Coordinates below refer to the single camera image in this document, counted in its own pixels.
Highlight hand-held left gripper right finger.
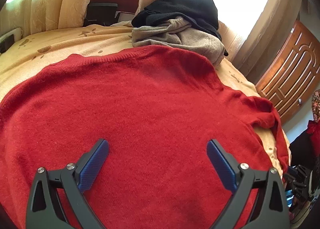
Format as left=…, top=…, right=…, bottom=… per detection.
left=207, top=139, right=290, bottom=229

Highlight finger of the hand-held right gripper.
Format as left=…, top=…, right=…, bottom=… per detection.
left=284, top=166, right=297, bottom=186

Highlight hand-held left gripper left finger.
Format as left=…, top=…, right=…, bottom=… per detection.
left=26, top=138, right=110, bottom=229

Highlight red knit sweater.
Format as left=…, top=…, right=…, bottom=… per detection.
left=0, top=45, right=290, bottom=229

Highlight dark cloth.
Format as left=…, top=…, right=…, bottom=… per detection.
left=290, top=129, right=320, bottom=169

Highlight black white patterned garment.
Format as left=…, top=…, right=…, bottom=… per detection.
left=291, top=189, right=320, bottom=229

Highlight floral patterned cloth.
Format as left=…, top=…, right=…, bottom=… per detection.
left=311, top=89, right=320, bottom=123

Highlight brown wooden door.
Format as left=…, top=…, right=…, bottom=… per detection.
left=255, top=19, right=320, bottom=126

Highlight grey garment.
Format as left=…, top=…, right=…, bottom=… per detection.
left=131, top=18, right=225, bottom=67

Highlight cream patterned curtain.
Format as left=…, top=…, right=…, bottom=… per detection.
left=217, top=0, right=300, bottom=77
left=5, top=0, right=100, bottom=34

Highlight black power adapter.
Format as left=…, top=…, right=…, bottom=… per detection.
left=0, top=37, right=15, bottom=53

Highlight flat white box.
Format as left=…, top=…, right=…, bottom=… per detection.
left=114, top=11, right=137, bottom=25

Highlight large black box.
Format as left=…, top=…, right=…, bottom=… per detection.
left=84, top=2, right=118, bottom=27

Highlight white power strip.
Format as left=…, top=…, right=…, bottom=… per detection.
left=0, top=27, right=23, bottom=53

